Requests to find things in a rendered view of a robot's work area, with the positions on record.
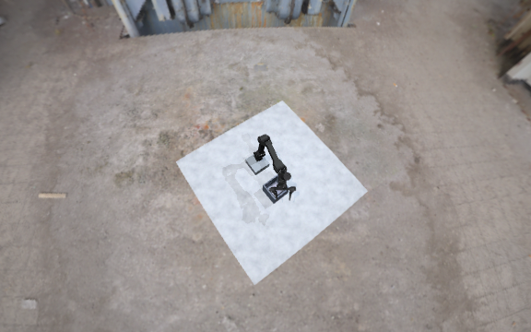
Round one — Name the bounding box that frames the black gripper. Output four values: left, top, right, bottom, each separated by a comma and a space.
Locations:
269, 180, 296, 201

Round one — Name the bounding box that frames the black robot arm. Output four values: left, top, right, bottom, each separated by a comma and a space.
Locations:
254, 134, 291, 191

